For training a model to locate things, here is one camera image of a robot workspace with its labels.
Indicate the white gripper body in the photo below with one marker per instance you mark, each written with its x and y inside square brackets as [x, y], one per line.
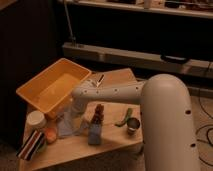
[78, 106]

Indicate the blue-grey towel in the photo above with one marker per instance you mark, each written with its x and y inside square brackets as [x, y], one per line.
[70, 124]

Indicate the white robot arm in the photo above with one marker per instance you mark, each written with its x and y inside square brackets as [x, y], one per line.
[167, 119]

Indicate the small metal cup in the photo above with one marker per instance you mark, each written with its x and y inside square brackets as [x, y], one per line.
[133, 124]

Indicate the yellow plastic bin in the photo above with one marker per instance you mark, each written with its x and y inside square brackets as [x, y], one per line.
[50, 90]

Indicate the brown and blue scrub brush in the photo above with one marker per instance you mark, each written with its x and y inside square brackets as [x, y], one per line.
[95, 128]

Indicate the orange ball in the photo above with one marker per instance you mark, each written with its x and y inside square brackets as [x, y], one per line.
[50, 135]

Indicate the white round container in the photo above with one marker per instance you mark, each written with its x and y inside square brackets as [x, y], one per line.
[36, 120]

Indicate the wooden table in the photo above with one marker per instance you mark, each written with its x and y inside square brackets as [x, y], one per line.
[76, 147]

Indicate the green pepper toy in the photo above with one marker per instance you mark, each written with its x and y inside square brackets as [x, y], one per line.
[125, 119]

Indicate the striped cloth block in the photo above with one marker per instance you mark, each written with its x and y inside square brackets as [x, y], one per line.
[31, 145]

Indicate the metal pole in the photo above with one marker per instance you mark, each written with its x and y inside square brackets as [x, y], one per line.
[72, 37]

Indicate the black handle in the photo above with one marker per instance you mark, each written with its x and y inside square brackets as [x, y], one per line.
[176, 60]

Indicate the metal shelf rail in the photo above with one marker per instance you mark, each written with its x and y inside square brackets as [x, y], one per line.
[136, 59]

